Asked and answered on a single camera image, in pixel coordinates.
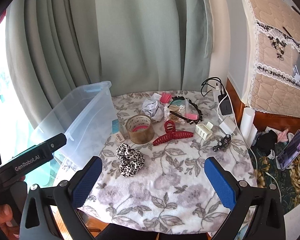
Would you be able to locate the black cable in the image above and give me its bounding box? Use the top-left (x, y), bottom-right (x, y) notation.
top-left (201, 77), bottom-right (227, 98)

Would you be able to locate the dark green floral bedsheet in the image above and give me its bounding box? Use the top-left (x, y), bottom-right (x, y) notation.
top-left (250, 127), bottom-right (300, 215)

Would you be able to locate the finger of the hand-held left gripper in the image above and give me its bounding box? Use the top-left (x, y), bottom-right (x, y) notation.
top-left (41, 133), bottom-right (67, 153)

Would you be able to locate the red hair claw clip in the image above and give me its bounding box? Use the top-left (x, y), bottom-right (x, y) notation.
top-left (152, 120), bottom-right (194, 147)

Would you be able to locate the black cloth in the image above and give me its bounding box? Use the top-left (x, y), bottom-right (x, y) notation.
top-left (256, 131), bottom-right (278, 153)

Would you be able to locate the white charger cube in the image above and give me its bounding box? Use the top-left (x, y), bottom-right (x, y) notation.
top-left (219, 117), bottom-right (237, 136)

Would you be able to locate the small blue white box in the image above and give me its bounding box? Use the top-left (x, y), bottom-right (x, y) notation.
top-left (112, 119), bottom-right (125, 140)

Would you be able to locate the brown wooden furniture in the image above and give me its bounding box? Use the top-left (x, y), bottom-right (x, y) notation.
top-left (226, 77), bottom-right (300, 135)

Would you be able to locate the tape roll with pink core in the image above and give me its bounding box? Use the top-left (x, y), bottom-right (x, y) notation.
top-left (125, 114), bottom-right (155, 145)

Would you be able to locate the clear plastic container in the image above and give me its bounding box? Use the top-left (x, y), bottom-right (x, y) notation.
top-left (30, 81), bottom-right (119, 169)

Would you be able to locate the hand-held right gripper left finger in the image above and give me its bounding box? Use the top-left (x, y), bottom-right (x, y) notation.
top-left (20, 156), bottom-right (103, 240)

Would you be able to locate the white charging cable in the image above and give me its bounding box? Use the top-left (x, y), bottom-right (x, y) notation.
top-left (224, 89), bottom-right (282, 202)
top-left (217, 97), bottom-right (225, 122)

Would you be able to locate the small black hair clip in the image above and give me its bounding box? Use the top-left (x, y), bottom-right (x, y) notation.
top-left (213, 134), bottom-right (232, 152)

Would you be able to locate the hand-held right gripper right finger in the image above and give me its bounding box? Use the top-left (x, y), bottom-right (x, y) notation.
top-left (204, 156), bottom-right (287, 240)

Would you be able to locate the pink plastic sticks bundle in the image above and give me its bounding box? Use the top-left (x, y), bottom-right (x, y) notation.
top-left (160, 92), bottom-right (174, 104)

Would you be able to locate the clear bag of cotton swabs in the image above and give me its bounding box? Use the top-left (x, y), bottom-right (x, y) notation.
top-left (163, 99), bottom-right (200, 123)

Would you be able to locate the person's left hand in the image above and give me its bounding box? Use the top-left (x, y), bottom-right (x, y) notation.
top-left (0, 203), bottom-right (18, 240)

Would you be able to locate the white paper roll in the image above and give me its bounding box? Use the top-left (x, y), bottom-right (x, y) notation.
top-left (241, 107), bottom-right (257, 145)

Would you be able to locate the pink cloth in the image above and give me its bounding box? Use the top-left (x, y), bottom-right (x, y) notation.
top-left (277, 129), bottom-right (290, 143)

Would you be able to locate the smartphone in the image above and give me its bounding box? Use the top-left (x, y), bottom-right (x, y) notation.
top-left (276, 129), bottom-right (300, 170)

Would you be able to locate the beige quilted lace cover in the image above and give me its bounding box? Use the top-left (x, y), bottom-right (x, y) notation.
top-left (236, 0), bottom-right (300, 117)

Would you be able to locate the pale green curtain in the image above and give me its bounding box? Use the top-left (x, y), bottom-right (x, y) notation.
top-left (5, 0), bottom-right (214, 130)

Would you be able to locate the white hair claw clip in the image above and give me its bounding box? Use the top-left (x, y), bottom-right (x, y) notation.
top-left (195, 121), bottom-right (214, 140)

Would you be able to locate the white power strip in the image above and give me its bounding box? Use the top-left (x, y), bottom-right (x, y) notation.
top-left (217, 86), bottom-right (235, 120)

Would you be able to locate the grey power adapter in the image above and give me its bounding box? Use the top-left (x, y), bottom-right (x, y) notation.
top-left (219, 95), bottom-right (233, 117)

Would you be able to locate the crumpled white paper ball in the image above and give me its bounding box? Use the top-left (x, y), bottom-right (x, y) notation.
top-left (142, 93), bottom-right (164, 123)

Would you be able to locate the black beaded headband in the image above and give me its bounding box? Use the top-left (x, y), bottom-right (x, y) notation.
top-left (169, 96), bottom-right (203, 125)

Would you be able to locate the leopard print scrunchie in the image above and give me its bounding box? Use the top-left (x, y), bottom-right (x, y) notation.
top-left (116, 143), bottom-right (145, 178)

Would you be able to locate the grey floral fleece blanket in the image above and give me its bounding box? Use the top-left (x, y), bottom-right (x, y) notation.
top-left (54, 90), bottom-right (258, 233)

